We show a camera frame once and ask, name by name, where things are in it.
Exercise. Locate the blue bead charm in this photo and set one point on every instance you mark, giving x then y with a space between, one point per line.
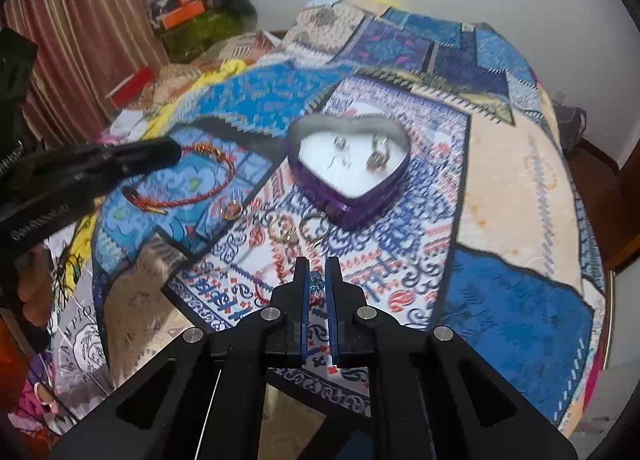
316 285

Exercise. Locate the patchwork printed blanket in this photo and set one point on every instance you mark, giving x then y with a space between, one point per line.
500 220

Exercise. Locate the striped curtain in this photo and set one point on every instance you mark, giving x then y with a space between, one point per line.
85 14

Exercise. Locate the orange box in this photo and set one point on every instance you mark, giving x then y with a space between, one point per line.
184 13

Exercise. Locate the person's left hand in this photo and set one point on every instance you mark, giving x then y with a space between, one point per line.
36 285

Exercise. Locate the red flat box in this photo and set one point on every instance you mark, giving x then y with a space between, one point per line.
131 84

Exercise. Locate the purple heart-shaped tin box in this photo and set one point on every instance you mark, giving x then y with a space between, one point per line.
350 214

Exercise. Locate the small silver earring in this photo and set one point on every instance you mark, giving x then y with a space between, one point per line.
334 162

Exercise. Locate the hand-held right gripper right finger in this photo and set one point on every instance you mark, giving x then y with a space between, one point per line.
331 312

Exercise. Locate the dark bag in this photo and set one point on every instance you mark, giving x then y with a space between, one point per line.
570 127

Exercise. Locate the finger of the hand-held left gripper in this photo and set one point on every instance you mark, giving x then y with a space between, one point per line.
142 155

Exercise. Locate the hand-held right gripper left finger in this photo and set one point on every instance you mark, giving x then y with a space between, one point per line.
303 305

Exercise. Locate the green cloth pile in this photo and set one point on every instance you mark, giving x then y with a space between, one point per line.
210 29

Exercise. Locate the wooden furniture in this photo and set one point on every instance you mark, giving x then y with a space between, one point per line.
610 200

